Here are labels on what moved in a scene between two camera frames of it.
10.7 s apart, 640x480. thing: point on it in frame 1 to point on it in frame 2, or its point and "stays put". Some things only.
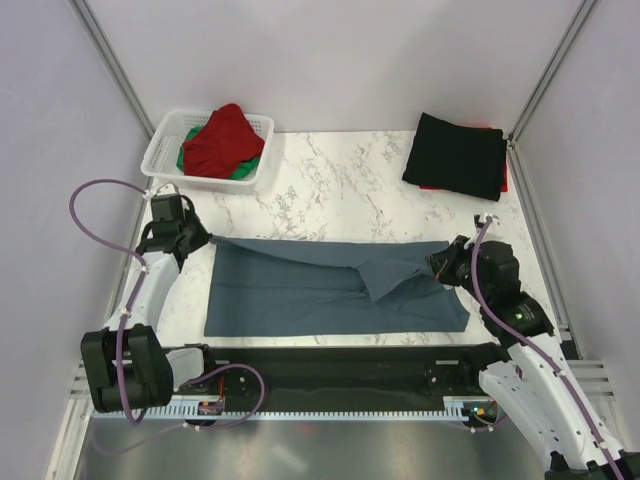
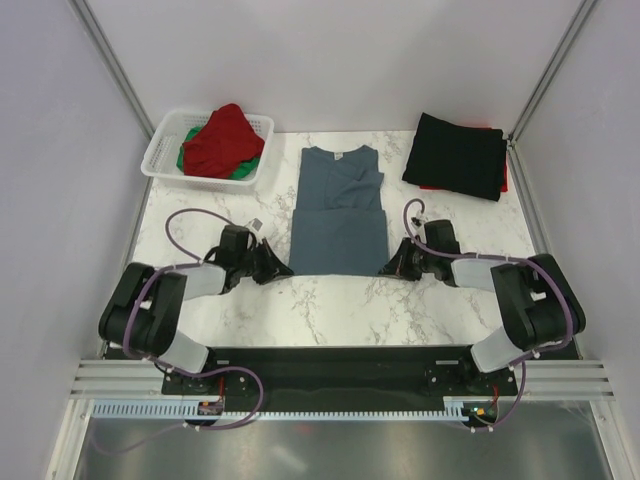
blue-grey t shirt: [286, 287] to [339, 227]
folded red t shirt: [505, 169] stays put
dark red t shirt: [227, 139] stays put
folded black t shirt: [469, 159] stays put
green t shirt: [243, 170] stays put
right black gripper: [441, 262] to [398, 267]
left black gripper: [202, 236] to [273, 267]
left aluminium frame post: [112, 63] stays put
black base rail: [333, 373] stays put
